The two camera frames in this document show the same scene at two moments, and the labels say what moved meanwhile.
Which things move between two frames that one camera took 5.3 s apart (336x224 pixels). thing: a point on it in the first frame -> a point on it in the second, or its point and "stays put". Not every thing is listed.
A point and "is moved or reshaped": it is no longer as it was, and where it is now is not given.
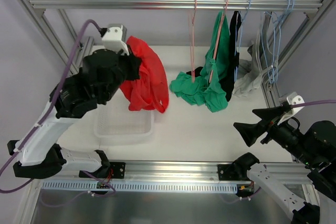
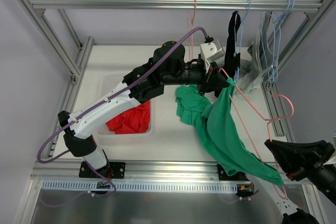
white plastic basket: x=116 y=125 stays put
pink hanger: x=191 y=39 stays put
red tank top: x=150 y=90 -> x=135 y=121
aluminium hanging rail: x=175 y=2 stays put
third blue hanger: x=271 y=29 stays put
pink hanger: x=225 y=8 -> x=283 y=193
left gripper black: x=132 y=64 -> x=210 y=80
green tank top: x=206 y=87 is moved or reshaped
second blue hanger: x=271 y=28 stays put
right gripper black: x=269 y=127 -> x=305 y=168
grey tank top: x=251 y=70 stays put
